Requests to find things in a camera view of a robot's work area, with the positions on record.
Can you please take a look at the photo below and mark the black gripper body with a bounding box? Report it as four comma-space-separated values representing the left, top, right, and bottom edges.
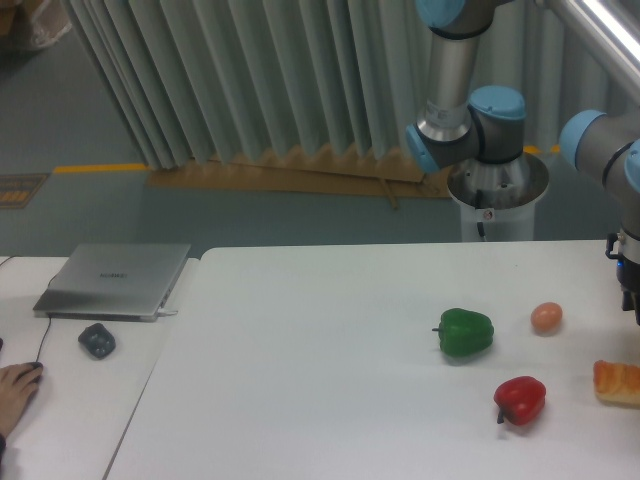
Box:
605, 228, 639, 311

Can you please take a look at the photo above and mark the black computer mouse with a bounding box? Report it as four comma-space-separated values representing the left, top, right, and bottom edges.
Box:
25, 361, 44, 387

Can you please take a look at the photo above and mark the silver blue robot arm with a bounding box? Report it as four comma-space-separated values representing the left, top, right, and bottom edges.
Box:
406, 1, 639, 312

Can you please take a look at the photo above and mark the red bell pepper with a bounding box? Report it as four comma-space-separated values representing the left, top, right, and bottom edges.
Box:
493, 376, 546, 426

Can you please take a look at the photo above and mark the green bell pepper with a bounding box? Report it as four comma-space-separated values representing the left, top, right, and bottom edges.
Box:
432, 308, 495, 358

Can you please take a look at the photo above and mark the person's bare hand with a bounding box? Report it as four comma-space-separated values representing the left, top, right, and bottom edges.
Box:
1, 363, 39, 440

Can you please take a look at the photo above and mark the brown egg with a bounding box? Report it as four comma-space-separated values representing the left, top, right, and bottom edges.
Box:
530, 302, 563, 334

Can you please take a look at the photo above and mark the brown cardboard sheet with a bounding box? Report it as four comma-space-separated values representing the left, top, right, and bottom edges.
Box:
146, 144, 449, 209

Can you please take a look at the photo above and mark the pale green pleated curtain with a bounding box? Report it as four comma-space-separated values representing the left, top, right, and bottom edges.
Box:
64, 1, 432, 170

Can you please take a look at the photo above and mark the white usb plug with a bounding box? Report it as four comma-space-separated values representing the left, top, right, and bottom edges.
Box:
157, 308, 178, 317

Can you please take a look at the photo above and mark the silver closed laptop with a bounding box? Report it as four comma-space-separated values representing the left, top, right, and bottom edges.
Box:
33, 243, 191, 322

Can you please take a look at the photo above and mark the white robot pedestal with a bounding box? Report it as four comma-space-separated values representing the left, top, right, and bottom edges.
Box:
447, 153, 549, 242

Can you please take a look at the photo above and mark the black mouse cable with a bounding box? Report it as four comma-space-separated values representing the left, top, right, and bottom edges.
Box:
0, 255, 53, 365

